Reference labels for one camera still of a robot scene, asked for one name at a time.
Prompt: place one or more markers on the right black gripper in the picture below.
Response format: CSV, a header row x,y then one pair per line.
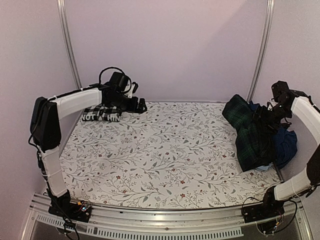
x,y
262,114

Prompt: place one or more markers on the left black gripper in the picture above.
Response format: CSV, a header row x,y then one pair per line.
x,y
134,108

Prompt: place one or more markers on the black white checkered shirt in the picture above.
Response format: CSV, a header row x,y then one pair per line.
x,y
101,113

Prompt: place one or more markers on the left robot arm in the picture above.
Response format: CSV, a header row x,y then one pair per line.
x,y
45,130

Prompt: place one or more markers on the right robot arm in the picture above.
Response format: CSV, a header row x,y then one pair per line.
x,y
290,103

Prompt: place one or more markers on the dark green plaid garment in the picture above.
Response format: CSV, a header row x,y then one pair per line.
x,y
239,115

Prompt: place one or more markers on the light blue garment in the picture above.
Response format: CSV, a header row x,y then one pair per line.
x,y
264,168

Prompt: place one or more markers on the floral patterned table mat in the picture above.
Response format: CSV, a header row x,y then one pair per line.
x,y
174,156

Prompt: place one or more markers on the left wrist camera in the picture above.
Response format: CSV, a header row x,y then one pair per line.
x,y
130,89

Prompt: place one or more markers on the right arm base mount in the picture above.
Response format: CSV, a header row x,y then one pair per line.
x,y
261,211

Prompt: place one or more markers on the front aluminium rail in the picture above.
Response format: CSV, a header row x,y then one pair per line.
x,y
125,223

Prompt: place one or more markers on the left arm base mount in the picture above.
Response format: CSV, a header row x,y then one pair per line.
x,y
80,211

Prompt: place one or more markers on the right aluminium frame post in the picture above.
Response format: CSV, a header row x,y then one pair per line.
x,y
270,6

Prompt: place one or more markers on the aluminium frame post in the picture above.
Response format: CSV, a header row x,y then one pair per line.
x,y
270,6
68,42

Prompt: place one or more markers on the left aluminium frame post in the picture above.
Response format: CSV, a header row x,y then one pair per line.
x,y
68,42

